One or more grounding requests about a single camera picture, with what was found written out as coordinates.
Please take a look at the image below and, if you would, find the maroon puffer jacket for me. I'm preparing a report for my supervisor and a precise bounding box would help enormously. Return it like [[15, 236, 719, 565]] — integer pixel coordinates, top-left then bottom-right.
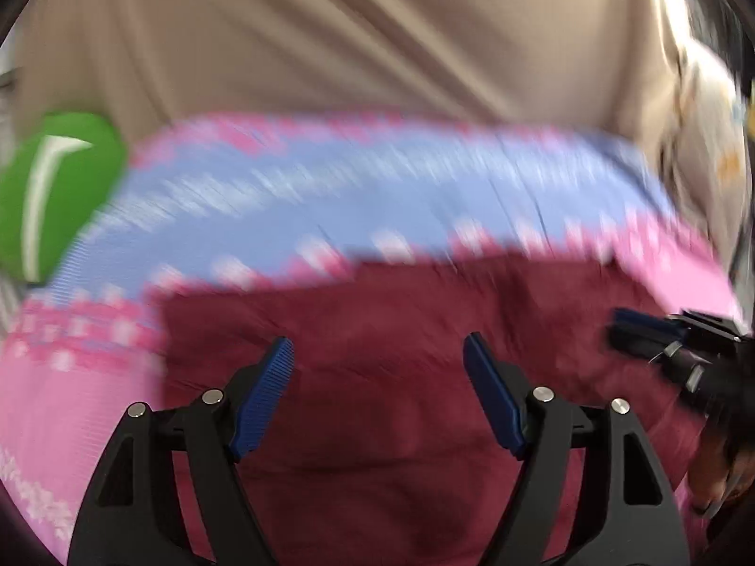
[[144, 248, 732, 566]]

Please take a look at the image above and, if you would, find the pink rose print bed sheet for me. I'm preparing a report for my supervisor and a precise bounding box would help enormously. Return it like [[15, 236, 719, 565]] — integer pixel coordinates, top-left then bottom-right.
[[0, 109, 745, 566]]

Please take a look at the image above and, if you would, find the person's right hand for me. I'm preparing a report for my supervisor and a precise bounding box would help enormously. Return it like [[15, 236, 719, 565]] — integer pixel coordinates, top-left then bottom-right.
[[687, 409, 755, 516]]

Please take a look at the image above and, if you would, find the beige hanging cloth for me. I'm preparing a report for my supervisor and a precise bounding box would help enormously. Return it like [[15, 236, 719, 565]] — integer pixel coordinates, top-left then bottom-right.
[[12, 0, 700, 151]]

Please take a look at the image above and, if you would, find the green plush cushion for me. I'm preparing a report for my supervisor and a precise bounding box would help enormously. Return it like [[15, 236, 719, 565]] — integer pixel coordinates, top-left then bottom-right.
[[0, 111, 129, 285]]

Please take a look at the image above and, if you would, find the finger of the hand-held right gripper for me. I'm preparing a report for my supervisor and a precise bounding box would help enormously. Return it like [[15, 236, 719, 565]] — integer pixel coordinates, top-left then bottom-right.
[[612, 308, 688, 340], [607, 330, 716, 395]]

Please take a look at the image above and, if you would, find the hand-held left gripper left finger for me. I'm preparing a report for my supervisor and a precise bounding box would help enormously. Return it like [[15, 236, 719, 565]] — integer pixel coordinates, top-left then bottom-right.
[[67, 336, 296, 566]]

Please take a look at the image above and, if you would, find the cream floral blanket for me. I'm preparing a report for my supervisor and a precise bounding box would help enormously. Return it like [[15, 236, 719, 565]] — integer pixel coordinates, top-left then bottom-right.
[[643, 41, 755, 275]]

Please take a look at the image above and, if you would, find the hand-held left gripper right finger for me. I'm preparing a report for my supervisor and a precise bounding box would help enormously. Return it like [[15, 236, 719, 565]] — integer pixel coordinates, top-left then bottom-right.
[[463, 332, 691, 566]]

